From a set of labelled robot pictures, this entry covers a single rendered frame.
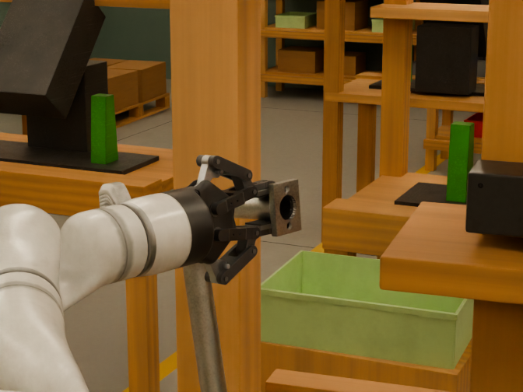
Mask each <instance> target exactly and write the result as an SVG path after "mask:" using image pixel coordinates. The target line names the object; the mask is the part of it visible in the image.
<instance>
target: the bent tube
mask: <svg viewBox="0 0 523 392"><path fill-rule="evenodd" d="M234 218H240V219H260V220H269V221H271V226H272V236H282V235H286V234H288V233H293V232H296V231H299V230H302V228H301V217H300V195H299V183H298V179H290V180H284V181H280V182H276V183H273V184H269V195H268V196H264V197H262V198H252V199H250V200H248V201H246V202H245V204H244V205H241V206H239V207H237V208H235V209H234ZM183 271H184V281H185V287H186V293H187V298H188V309H189V314H190V319H191V329H192V335H193V341H194V346H195V356H196V362H197V367H198V378H199V383H200V388H201V392H227V388H226V378H225V373H224V367H223V357H222V351H221V345H220V339H219V329H218V324H217V318H216V308H215V303H214V297H213V291H212V283H211V282H207V281H206V280H205V273H206V272H207V270H206V268H205V265H204V263H203V264H200V263H196V264H191V265H188V266H184V267H183Z"/></svg>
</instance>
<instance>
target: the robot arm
mask: <svg viewBox="0 0 523 392"><path fill-rule="evenodd" d="M196 163H197V165H198V166H200V167H201V169H200V172H199V175H198V179H197V180H194V181H192V182H191V183H190V184H189V185H188V186H187V187H183V188H180V189H176V190H172V191H165V192H161V193H157V194H150V195H146V196H142V197H137V198H133V199H131V197H130V194H129V193H128V190H127V188H126V186H125V185H124V184H123V183H122V182H113V183H109V184H103V185H102V186H101V188H100V190H99V200H100V207H99V208H95V209H92V210H88V211H84V212H79V213H77V214H74V215H72V216H71V217H70V218H68V219H67V220H66V221H65V223H64V225H63V226H62V228H61V230H60V229H59V227H58V224H57V223H56V221H55V220H54V219H53V218H52V217H51V216H50V215H49V214H47V213H46V212H45V211H44V210H42V209H40V208H38V207H35V206H32V205H27V204H10V205H4V206H2V207H0V392H89V390H88V387H87V385H86V383H85V380H84V378H83V376H82V374H81V371H80V369H79V367H78V365H77V363H76V361H75V359H74V357H73V355H72V353H71V351H70V349H69V346H68V342H67V340H66V336H65V322H64V313H63V312H64V311H66V310H67V309H68V308H70V307H71V306H73V305H75V304H76V303H77V302H79V301H80V300H82V299H84V298H86V297H87V296H89V295H90V294H91V293H93V292H95V291H96V290H97V289H98V288H100V287H102V286H104V285H109V284H112V283H115V282H120V281H123V280H126V279H130V278H135V277H141V276H149V275H156V274H159V273H162V272H165V271H170V270H174V269H177V268H182V267H184V266H188V265H191V264H196V263H200V264H203V263H204V265H205V268H206V270H207V272H206V273H205V280H206V281H207V282H211V283H216V284H221V285H226V284H228V283H229V282H230V281H231V280H232V279H233V278H234V277H235V276H236V275H237V274H238V273H239V272H240V271H241V270H242V269H243V268H244V267H245V266H246V265H247V264H248V263H249V262H250V261H251V260H252V259H253V258H254V257H255V256H256V254H257V252H258V249H257V247H256V246H255V241H256V239H257V238H259V237H260V236H265V235H269V234H272V226H271V221H269V220H260V219H259V220H255V221H252V222H246V223H245V226H236V223H235V221H234V209H235V208H237V207H239V206H241V205H244V204H245V202H246V201H248V200H250V199H252V198H262V197H264V196H268V195H269V184H273V183H275V181H272V180H259V181H255V182H252V181H251V179H252V176H253V174H252V172H251V170H249V169H247V168H245V167H243V166H240V165H238V164H236V163H233V162H231V161H229V160H227V159H224V158H223V157H221V156H209V155H199V156H197V159H196ZM219 176H222V177H225V178H227V179H229V180H232V181H233V184H234V186H233V187H230V188H228V189H226V190H220V189H219V188H218V187H217V186H216V185H214V184H213V183H211V182H210V181H211V179H212V178H218V177H219ZM235 240H237V243H236V244H234V245H233V246H232V247H231V248H230V249H229V250H228V251H227V252H226V253H225V254H224V255H223V256H222V257H221V258H220V259H218V258H219V256H220V255H221V253H222V252H223V251H224V250H225V248H226V247H227V245H228V244H229V242H230V241H235Z"/></svg>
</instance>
